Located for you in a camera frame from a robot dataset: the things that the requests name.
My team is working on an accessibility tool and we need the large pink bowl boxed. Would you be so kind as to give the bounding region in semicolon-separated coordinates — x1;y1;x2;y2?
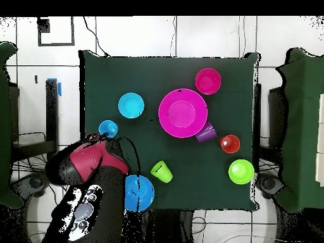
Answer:
158;87;209;139

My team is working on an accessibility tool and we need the green cup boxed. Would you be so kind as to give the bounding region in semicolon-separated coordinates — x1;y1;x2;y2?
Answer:
150;159;174;184

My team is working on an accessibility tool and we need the small cyan bowl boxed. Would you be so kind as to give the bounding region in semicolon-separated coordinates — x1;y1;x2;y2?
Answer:
118;92;146;119

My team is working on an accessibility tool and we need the purple cup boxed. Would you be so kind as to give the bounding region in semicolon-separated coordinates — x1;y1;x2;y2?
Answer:
194;121;218;144

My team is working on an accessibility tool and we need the large blue bowl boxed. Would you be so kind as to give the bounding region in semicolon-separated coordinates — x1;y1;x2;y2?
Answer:
124;174;156;213

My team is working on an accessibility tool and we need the small magenta bowl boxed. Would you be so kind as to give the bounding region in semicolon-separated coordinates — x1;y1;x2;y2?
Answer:
195;68;222;96

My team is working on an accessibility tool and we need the small green bowl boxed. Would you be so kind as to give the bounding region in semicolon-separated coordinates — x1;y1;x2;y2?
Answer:
228;159;255;185

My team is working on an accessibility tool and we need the stack of white boxes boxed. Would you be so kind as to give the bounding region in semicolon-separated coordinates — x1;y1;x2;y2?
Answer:
315;93;324;188

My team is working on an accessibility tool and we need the blue cup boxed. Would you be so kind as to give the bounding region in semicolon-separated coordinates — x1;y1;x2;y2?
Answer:
97;119;120;139

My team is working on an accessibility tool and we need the dark green tablecloth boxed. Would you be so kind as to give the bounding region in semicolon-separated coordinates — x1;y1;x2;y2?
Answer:
78;49;259;212

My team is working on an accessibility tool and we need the orange red cup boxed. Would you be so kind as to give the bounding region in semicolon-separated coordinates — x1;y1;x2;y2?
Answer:
219;134;241;154

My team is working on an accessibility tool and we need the black metal stand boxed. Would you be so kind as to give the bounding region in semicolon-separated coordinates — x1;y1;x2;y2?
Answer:
11;78;60;163

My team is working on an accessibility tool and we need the black box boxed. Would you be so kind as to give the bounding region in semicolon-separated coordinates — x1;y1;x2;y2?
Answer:
8;84;20;142
268;87;288;149

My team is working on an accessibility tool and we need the grey chair base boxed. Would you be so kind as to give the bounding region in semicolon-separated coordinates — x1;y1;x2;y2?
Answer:
255;173;285;199
11;171;50;198

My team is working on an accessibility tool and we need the green cloth side table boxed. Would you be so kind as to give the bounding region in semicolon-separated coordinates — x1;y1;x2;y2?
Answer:
274;47;324;213
0;41;25;209

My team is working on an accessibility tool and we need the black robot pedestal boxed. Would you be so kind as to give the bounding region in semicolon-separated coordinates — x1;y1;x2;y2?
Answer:
126;209;195;243

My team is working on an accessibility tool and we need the thin dark cable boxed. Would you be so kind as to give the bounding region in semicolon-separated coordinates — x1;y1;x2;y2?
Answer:
170;16;177;57

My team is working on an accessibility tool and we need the black cable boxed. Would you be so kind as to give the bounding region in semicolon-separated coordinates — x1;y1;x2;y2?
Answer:
82;16;110;57

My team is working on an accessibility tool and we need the tangle of cables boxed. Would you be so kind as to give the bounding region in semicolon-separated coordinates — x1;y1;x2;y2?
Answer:
11;131;64;243

